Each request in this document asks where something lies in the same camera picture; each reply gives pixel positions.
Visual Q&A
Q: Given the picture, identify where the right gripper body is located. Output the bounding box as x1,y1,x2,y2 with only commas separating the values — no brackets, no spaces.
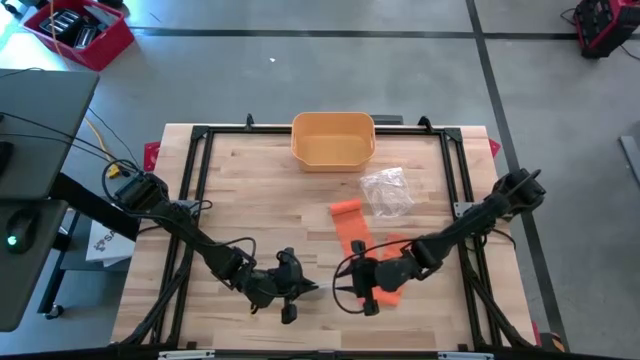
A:
349,239,382,317

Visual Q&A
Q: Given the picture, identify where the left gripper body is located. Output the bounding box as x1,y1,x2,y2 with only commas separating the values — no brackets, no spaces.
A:
252,247,306,325

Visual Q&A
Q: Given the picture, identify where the orange elastic bandage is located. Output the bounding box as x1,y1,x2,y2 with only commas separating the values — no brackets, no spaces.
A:
328,198,419,307

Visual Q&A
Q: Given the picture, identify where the silver aluminium profile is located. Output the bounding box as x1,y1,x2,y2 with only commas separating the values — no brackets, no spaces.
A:
437,351,495,360
158,350,216,360

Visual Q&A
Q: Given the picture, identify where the yellow plastic bin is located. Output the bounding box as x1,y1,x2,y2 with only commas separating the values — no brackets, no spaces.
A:
290,111,377,174

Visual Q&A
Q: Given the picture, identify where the white printed cardboard box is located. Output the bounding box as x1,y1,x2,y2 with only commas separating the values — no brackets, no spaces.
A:
84,219,136,268

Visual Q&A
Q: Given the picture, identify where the black slanted desk beam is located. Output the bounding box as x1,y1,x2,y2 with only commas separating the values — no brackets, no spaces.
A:
49,172,141,241

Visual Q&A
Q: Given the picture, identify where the black desk leg with caster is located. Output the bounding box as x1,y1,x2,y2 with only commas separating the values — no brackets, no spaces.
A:
37,209,81,321

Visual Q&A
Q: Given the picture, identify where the dark grey desk top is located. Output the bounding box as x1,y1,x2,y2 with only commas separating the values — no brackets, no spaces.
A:
0,199,69,332

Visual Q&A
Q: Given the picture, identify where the black computer mouse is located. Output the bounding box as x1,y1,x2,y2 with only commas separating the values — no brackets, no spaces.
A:
4,207,39,255

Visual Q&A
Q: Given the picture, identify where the grey metal bar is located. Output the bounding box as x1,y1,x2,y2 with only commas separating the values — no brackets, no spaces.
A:
618,134,640,189

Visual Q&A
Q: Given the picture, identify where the red plastic crate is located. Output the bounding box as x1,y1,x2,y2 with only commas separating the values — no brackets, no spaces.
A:
22,0,136,72

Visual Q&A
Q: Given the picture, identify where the silver device in crate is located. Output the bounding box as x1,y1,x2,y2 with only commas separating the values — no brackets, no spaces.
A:
73,24,99,50

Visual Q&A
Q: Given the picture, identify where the black device in crate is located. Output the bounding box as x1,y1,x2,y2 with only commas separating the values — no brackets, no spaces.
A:
39,8,84,41

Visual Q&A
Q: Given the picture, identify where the red and black toolbox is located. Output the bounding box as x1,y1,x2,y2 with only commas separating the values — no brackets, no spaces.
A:
572,0,640,60

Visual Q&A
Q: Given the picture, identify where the black aluminium table frame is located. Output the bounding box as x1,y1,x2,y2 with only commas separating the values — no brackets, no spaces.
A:
119,113,539,351

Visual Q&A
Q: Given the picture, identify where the yellow floor cable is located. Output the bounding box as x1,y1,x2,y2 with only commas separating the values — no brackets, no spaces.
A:
82,117,124,180

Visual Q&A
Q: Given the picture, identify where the yellow hanging cable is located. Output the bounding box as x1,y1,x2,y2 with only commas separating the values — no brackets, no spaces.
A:
49,0,64,57

